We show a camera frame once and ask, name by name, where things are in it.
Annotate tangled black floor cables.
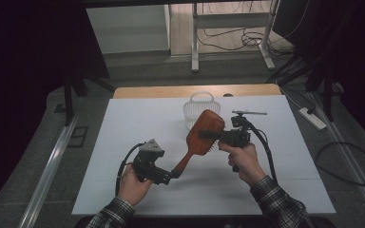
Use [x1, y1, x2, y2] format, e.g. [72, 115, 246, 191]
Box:
[199, 26, 288, 54]

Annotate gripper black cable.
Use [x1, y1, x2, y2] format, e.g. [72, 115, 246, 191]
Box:
[114, 142, 145, 198]
[242, 118, 279, 185]

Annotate white power strip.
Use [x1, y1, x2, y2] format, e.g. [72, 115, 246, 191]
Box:
[298, 106, 328, 131]

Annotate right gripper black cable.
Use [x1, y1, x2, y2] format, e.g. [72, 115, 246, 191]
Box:
[242, 118, 279, 185]

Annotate white panel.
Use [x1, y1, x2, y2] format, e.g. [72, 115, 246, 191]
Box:
[86, 4, 172, 55]

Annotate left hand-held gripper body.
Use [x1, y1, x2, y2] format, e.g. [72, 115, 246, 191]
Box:
[131, 138, 173, 186]

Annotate white plastic basket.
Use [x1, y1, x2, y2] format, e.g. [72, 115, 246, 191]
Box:
[182, 90, 222, 131]

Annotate black floor cable loop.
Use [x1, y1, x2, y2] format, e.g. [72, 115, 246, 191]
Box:
[315, 141, 365, 188]

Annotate white power strip cable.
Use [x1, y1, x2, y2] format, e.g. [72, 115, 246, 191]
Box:
[279, 85, 306, 111]

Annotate person's right hand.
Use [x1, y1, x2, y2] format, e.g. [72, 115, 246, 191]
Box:
[217, 140, 267, 188]

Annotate person's left hand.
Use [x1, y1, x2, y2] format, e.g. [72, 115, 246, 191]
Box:
[117, 162, 155, 207]

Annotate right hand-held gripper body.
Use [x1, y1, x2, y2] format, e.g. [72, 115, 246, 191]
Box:
[218, 109, 268, 149]

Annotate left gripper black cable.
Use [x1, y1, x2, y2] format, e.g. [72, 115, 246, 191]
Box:
[114, 142, 145, 198]

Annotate wooden paddle hairbrush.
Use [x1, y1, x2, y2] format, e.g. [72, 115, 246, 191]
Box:
[171, 108, 227, 180]

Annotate black floor plate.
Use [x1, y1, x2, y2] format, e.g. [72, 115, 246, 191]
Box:
[67, 125, 90, 149]

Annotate metal floor rail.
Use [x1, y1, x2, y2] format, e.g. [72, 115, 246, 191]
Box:
[307, 90, 365, 224]
[16, 115, 79, 228]

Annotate white metal desk frame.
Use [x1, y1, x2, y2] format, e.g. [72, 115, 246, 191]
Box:
[191, 0, 280, 73]

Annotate black metal stand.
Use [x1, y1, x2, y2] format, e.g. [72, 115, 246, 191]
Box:
[61, 60, 117, 127]

